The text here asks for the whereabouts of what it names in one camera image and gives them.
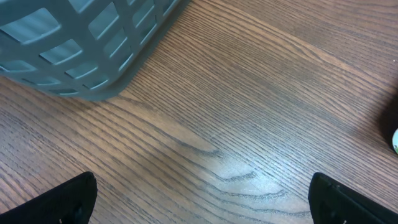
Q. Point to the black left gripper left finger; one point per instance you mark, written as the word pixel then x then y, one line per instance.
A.
pixel 71 203

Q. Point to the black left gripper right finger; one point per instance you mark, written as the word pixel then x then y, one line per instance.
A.
pixel 331 202

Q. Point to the grey plastic shopping basket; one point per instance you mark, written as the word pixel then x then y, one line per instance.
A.
pixel 87 49

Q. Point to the cup noodles container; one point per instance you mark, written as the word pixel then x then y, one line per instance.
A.
pixel 395 141

